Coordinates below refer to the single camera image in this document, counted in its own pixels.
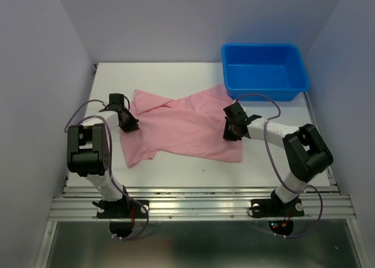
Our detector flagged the pink t-shirt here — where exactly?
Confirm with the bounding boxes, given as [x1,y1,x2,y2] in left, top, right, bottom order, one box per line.
[120,84,243,168]

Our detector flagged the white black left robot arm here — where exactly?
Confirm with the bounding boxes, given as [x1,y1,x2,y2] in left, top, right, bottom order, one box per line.
[64,93,139,218]

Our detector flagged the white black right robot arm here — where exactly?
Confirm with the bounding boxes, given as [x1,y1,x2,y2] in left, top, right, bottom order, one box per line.
[223,101,333,215]

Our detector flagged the blue plastic bin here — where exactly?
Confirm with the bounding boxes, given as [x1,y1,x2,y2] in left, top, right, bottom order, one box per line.
[221,43,310,101]

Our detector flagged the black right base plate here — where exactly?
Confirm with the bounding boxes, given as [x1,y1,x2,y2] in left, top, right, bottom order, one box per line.
[247,198,305,219]

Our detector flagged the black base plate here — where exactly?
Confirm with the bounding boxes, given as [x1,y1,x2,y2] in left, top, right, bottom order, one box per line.
[247,198,305,219]
[92,199,146,219]

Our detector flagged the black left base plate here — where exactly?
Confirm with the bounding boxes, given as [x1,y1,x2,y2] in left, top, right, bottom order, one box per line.
[92,199,146,219]

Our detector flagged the aluminium mounting rail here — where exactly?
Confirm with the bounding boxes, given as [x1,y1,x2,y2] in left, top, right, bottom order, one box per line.
[47,186,356,222]

